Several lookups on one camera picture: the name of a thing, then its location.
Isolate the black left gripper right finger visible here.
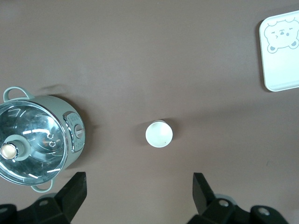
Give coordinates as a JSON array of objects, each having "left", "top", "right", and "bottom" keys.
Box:
[{"left": 188, "top": 172, "right": 288, "bottom": 224}]

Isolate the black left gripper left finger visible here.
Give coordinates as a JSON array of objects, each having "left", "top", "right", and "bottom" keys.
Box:
[{"left": 0, "top": 172, "right": 88, "bottom": 224}]

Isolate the white plastic cup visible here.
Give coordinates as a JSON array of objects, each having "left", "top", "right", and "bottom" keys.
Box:
[{"left": 145, "top": 119, "right": 174, "bottom": 148}]

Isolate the cream tray with bear print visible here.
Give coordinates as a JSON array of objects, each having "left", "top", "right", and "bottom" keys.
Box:
[{"left": 258, "top": 9, "right": 299, "bottom": 92}]

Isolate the glass pot lid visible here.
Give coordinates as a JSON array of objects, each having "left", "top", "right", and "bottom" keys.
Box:
[{"left": 0, "top": 100, "right": 69, "bottom": 186}]

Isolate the green electric cooking pot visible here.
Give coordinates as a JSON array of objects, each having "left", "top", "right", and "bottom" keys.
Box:
[{"left": 0, "top": 86, "right": 85, "bottom": 193}]

